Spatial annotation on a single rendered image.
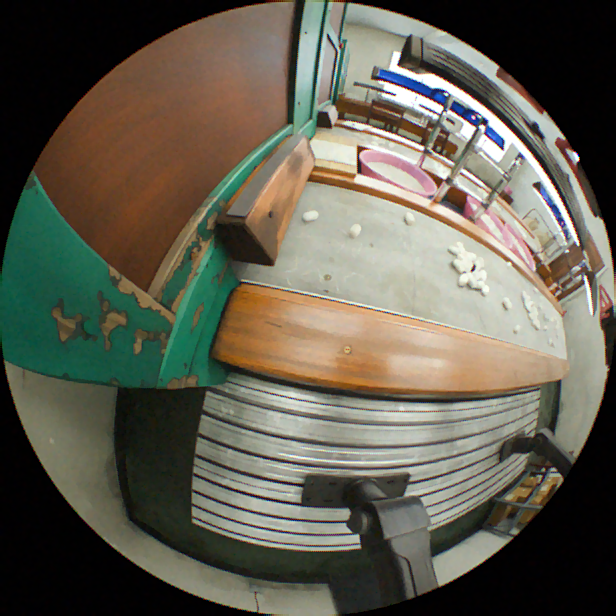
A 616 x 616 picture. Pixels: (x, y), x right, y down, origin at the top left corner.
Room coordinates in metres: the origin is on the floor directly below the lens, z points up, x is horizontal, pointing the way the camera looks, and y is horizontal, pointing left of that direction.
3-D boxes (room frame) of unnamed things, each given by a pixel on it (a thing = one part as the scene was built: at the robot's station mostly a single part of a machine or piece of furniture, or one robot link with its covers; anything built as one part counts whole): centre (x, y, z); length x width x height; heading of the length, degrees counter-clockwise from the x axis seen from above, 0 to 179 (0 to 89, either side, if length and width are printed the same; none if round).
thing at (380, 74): (0.88, -0.36, 1.08); 0.62 x 0.08 x 0.07; 90
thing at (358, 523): (-0.19, -0.15, 0.77); 0.09 x 0.06 x 0.06; 90
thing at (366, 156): (0.60, -0.19, 0.72); 0.27 x 0.27 x 0.10
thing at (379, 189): (0.44, -0.80, 0.71); 1.81 x 0.05 x 0.11; 90
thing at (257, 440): (0.05, -0.46, 0.65); 1.20 x 0.90 x 0.04; 90
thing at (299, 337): (0.05, -0.80, 0.67); 1.81 x 0.12 x 0.19; 90
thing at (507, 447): (-0.20, -0.76, 0.71); 0.20 x 0.07 x 0.08; 90
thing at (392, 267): (0.26, -0.80, 0.73); 1.81 x 0.30 x 0.02; 90
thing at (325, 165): (0.60, 0.03, 0.77); 0.33 x 0.15 x 0.01; 0
